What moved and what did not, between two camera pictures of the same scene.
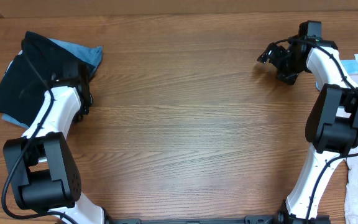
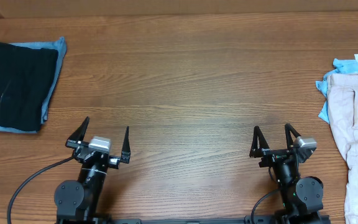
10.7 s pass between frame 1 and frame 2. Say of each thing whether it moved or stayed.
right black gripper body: moved
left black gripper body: moved
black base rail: stayed
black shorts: moved
